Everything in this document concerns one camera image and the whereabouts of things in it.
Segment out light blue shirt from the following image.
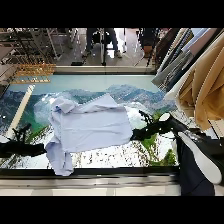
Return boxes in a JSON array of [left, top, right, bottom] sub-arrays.
[[44, 93, 135, 177]]

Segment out heap of clothes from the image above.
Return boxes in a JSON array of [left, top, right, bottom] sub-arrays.
[[151, 27, 222, 93]]

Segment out person's legs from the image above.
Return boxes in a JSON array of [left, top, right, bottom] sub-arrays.
[[82, 27, 124, 60]]

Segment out tan garment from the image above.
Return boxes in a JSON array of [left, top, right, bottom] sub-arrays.
[[164, 32, 224, 132]]

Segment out dark blue garment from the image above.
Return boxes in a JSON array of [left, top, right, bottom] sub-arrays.
[[175, 135, 218, 197]]

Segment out silver frame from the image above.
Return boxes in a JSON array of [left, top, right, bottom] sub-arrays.
[[0, 173, 183, 197]]

